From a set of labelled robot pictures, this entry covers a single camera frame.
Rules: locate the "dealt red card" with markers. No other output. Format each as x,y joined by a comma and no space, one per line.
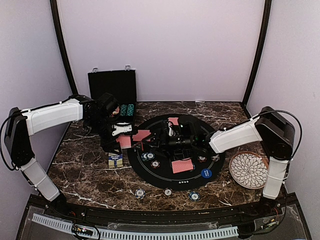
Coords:
140,135
173,120

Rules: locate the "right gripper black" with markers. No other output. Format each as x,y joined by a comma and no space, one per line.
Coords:
163,134

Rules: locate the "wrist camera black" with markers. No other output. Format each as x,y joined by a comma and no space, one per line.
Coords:
107,104
189,125

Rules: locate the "blue small blind button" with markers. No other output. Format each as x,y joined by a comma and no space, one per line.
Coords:
206,173

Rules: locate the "red playing card deck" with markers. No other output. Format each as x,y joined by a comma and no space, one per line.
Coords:
124,141

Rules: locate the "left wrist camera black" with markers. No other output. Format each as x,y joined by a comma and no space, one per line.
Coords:
107,104

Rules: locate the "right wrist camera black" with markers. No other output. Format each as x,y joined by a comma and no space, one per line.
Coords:
189,125

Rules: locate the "dealt red cards front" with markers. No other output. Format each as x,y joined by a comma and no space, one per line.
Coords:
179,166

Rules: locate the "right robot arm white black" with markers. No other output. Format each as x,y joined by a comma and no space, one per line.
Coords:
269,127

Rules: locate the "blue green chip stack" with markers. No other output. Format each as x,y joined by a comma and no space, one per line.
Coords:
194,196

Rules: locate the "blue white chip mat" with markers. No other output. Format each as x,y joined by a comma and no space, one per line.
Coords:
215,158

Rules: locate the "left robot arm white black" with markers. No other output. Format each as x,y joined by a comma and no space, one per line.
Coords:
21,124

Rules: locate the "floral patterned ceramic plate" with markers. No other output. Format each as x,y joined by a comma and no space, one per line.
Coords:
249,170

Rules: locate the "white cable duct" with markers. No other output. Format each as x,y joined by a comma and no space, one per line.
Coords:
99,233

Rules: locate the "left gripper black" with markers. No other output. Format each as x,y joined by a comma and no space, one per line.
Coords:
108,145

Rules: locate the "wooden card holder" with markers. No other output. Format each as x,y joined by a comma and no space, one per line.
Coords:
115,160

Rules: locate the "round black poker mat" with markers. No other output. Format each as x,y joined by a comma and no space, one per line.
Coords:
163,176

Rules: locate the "black poker chip case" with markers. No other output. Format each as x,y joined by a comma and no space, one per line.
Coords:
121,84

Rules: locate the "card box in case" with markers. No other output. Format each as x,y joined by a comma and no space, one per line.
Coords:
116,111

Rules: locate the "red triangle dealer marker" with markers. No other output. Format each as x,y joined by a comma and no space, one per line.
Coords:
138,146

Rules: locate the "teal chips in case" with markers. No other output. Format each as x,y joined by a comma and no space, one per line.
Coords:
127,110

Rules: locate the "red white chip stack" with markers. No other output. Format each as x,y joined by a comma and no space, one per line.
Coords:
167,192

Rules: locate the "blue white chip stack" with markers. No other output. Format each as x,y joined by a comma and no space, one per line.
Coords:
140,193

